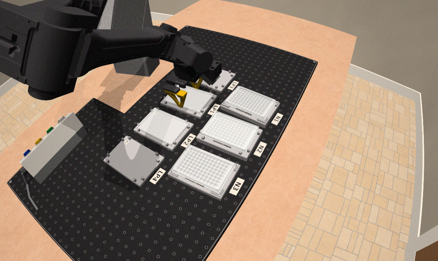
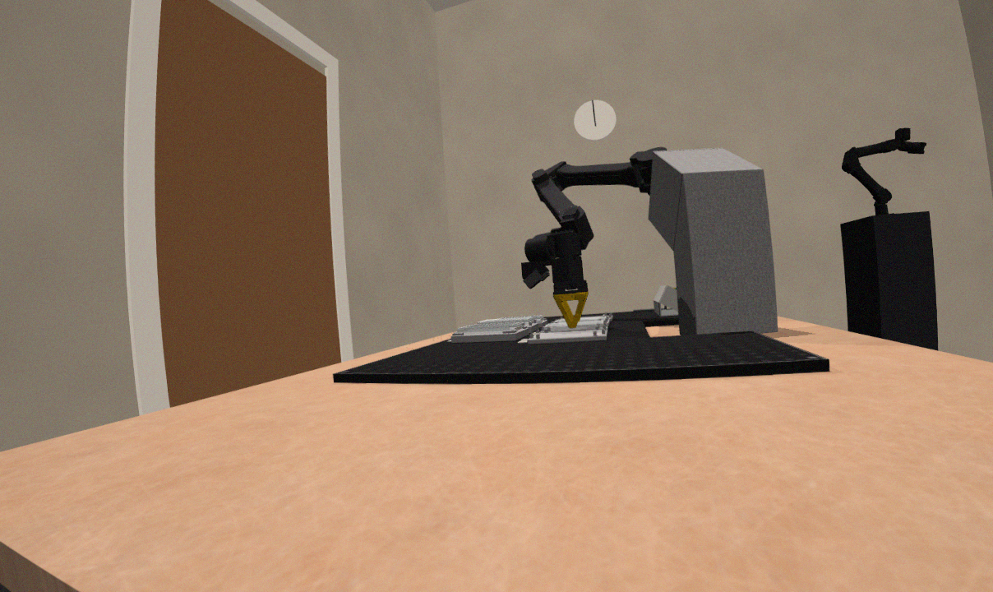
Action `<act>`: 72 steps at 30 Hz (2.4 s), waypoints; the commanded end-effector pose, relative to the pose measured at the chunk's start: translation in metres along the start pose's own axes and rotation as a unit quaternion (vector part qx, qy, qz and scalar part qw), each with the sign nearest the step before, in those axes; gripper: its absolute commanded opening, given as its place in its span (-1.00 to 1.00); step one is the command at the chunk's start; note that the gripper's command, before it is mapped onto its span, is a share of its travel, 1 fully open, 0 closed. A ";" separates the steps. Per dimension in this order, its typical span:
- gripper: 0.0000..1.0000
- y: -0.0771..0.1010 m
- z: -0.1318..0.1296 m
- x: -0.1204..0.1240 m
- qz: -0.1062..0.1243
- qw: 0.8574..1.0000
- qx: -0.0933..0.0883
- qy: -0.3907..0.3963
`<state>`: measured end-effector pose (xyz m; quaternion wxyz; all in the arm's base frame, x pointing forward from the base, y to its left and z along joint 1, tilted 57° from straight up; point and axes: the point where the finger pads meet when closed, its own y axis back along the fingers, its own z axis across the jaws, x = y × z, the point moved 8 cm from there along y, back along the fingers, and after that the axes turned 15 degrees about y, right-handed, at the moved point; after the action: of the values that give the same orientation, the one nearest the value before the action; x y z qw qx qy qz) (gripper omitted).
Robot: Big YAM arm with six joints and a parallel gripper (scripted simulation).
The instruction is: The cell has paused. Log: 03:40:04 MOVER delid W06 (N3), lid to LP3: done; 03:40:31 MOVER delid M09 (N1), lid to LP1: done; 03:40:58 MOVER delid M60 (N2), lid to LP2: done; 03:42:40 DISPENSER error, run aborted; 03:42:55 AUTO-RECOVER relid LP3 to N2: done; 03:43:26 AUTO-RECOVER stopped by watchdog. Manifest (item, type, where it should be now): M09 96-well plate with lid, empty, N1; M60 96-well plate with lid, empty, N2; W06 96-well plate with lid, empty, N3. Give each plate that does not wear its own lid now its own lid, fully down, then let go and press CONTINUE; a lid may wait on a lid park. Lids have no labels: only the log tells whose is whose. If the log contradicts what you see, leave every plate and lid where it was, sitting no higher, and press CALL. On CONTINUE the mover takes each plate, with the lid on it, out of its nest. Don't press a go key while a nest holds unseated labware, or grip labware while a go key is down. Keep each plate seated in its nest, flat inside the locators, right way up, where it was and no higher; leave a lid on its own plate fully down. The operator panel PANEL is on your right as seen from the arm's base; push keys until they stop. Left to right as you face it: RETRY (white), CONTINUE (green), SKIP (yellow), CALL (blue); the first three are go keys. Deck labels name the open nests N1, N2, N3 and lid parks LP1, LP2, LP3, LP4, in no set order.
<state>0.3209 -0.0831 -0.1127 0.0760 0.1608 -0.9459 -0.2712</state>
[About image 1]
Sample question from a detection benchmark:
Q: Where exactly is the grey control panel with coloured buttons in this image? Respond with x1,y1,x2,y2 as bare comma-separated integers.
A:
19,112,88,211

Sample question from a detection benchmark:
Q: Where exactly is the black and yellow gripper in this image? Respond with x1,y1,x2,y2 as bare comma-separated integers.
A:
164,59,203,108

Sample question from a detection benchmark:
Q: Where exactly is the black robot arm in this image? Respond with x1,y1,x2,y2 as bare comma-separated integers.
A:
0,0,222,100

